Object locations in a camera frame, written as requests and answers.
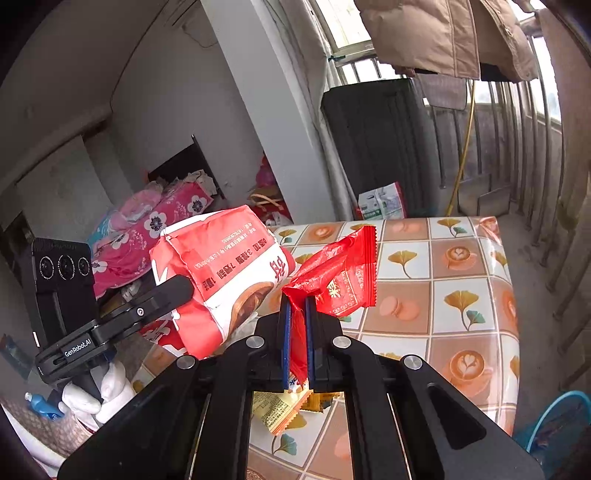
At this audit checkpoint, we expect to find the black ribbed appliance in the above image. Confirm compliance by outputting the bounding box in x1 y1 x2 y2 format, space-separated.
321 78 444 220

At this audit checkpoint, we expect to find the green white carton bag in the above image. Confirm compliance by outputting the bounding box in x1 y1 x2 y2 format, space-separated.
358 182 408 221

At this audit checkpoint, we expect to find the large red white snack bag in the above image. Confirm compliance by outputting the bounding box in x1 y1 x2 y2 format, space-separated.
139 204 296 361

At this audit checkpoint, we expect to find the person's left hand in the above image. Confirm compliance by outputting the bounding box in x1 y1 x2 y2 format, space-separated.
61 360 136 433

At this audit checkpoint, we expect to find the blue plastic bottle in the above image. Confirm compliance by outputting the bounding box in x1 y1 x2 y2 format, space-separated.
25 392 65 420

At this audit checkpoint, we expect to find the white curtain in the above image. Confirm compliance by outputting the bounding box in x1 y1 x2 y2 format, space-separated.
295 0 361 220

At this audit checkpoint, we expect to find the red gift bag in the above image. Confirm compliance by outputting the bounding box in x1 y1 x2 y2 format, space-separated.
249 154 293 224

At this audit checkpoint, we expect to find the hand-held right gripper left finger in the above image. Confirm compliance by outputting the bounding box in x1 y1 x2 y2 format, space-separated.
58 299 291 480

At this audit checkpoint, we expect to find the tan padded jacket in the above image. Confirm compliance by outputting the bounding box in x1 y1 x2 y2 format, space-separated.
355 0 540 84

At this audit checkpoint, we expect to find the blue plastic basket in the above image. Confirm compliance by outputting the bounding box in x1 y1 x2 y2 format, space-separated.
515 390 591 462

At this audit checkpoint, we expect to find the grey hanging cloth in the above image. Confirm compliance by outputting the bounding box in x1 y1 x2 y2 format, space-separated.
418 74 469 110

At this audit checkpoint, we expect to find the orange snack wrapper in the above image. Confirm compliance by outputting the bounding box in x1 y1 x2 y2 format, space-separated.
302 390 342 411

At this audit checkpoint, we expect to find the patterned plastic tablecloth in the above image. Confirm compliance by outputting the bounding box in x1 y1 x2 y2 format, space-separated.
131 216 520 480

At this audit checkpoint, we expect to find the metal balcony railing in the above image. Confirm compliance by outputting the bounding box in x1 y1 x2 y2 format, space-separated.
434 78 591 393

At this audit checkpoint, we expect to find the pink floral blanket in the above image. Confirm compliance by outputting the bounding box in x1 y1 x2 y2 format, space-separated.
87 172 215 298

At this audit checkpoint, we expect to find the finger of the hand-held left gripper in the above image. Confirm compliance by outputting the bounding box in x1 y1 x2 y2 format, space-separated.
98 275 195 343

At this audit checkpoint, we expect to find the yellow hose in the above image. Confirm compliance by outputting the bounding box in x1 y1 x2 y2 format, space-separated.
445 80 477 217

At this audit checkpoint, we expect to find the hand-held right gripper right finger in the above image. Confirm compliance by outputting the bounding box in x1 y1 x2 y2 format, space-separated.
305 298 546 480

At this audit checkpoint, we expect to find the yellow snack wrapper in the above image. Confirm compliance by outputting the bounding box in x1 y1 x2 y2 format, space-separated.
252 390 310 435

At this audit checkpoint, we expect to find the red plastic wrapper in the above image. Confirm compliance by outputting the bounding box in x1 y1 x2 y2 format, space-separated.
281 225 379 387

